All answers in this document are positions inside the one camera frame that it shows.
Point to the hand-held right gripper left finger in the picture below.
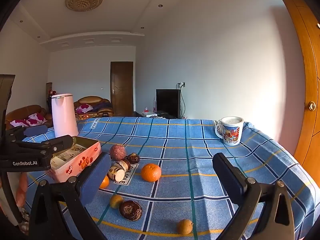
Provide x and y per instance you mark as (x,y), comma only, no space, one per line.
(96,180)

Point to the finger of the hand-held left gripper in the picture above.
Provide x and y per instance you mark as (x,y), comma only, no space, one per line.
(62,142)
(35,131)

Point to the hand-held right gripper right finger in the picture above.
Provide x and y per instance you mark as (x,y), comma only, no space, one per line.
(228,177)

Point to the small orange kumquat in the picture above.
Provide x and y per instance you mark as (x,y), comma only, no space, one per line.
(105,182)

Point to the brown ringed taro piece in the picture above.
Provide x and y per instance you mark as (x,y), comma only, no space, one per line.
(117,171)

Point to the pink tin box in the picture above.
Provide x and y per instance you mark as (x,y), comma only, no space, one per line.
(80,163)

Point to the small yellow kumquat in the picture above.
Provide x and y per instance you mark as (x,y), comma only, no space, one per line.
(116,201)
(185,227)

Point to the round purple passion fruit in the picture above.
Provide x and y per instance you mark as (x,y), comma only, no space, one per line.
(117,152)

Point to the small dark water chestnut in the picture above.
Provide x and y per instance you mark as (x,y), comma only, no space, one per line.
(133,158)

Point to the large dark water chestnut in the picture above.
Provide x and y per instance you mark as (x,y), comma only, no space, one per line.
(130,210)

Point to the large orange tangerine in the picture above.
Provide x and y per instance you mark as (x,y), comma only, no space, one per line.
(151,172)

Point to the person's left hand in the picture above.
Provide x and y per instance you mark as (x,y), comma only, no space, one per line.
(21,190)

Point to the floral cushion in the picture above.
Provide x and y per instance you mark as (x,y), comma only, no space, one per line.
(18,123)
(84,108)
(37,118)

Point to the printed paper sheet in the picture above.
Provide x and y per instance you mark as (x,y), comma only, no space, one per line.
(67,155)

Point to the brown leather sofa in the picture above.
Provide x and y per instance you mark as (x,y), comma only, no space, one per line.
(22,110)

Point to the pink electric kettle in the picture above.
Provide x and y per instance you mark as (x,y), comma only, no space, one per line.
(63,115)

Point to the white printed mug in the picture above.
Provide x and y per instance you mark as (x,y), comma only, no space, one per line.
(230,131)

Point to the brown leather armchair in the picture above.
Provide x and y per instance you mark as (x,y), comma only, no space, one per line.
(100,110)

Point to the blue plaid tablecloth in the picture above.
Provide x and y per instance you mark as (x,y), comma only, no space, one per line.
(187,140)

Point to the dark brown door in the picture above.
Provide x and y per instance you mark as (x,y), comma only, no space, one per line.
(121,88)

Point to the flat white box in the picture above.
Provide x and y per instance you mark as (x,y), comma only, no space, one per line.
(149,114)

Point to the dark television stand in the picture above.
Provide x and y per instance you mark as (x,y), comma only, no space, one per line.
(165,116)

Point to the black television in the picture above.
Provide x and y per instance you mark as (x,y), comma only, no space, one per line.
(167,102)

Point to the brass door knob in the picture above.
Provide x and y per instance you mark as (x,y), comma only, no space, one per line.
(311,105)

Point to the light wooden door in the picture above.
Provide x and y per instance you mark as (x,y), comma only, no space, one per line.
(305,67)

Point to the wall power outlet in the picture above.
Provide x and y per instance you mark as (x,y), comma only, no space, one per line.
(182,84)

